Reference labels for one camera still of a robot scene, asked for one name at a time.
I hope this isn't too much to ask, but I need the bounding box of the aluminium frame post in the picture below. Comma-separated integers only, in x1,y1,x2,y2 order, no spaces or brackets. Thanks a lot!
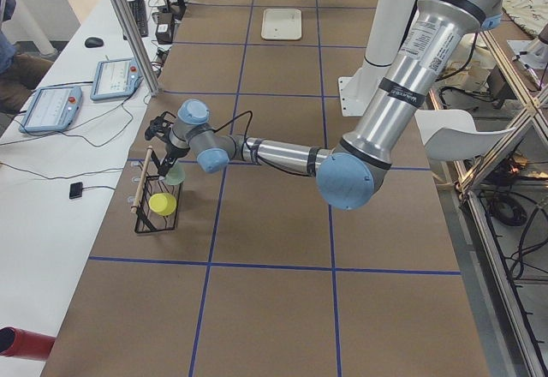
110,0,159,97

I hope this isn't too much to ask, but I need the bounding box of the near blue teach pendant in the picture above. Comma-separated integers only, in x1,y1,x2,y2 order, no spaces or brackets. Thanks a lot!
19,86,82,134

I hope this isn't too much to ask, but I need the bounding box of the white chair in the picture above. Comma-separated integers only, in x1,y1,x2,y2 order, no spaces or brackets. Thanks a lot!
414,109,516,161

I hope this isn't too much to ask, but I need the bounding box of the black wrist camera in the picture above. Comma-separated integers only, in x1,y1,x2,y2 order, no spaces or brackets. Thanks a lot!
145,111,175,142

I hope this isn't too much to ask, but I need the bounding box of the black camera cable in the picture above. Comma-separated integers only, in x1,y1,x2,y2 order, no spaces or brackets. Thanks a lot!
211,110,309,177

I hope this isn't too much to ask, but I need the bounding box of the black keyboard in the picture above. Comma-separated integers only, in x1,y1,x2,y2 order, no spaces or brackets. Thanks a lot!
128,0,149,37

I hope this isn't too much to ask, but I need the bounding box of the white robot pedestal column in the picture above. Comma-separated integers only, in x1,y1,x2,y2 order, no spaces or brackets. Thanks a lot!
338,0,417,117

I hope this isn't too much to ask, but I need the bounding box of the wooden rack handle rod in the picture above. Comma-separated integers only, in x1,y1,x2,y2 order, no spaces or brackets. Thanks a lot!
130,146,153,214

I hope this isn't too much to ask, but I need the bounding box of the black power adapter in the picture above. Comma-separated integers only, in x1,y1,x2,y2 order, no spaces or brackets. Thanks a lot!
155,12,175,45

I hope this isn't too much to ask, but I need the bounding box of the blue teach pendant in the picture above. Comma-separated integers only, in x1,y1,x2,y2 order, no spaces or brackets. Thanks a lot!
90,58,143,101
19,86,82,134

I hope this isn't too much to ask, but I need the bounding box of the yellow cup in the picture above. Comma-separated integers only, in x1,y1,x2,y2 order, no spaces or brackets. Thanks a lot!
148,193,177,217

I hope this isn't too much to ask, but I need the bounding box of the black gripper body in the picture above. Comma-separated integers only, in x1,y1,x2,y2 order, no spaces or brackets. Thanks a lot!
162,133,190,168

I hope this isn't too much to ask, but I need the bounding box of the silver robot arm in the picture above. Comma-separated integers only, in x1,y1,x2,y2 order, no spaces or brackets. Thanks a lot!
158,0,503,210

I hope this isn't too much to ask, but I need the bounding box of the light green cup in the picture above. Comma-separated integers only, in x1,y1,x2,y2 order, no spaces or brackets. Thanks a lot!
164,162,186,186

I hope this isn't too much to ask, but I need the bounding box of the red cylinder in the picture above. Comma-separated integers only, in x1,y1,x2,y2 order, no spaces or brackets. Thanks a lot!
1,326,56,361

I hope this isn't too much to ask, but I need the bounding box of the white plastic tray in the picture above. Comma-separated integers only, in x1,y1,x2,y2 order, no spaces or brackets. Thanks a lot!
261,9,302,41

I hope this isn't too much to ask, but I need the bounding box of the small black square device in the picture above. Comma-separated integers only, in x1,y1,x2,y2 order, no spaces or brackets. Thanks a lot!
68,182,84,200

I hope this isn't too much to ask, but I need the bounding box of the far blue teach pendant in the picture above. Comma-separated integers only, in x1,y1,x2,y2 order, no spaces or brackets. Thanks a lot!
90,58,143,101

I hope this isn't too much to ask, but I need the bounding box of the black wire cup rack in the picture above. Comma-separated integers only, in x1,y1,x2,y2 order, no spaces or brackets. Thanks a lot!
129,161,186,234

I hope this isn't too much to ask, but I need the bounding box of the black computer mouse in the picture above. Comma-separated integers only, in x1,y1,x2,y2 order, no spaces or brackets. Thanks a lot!
84,37,104,49

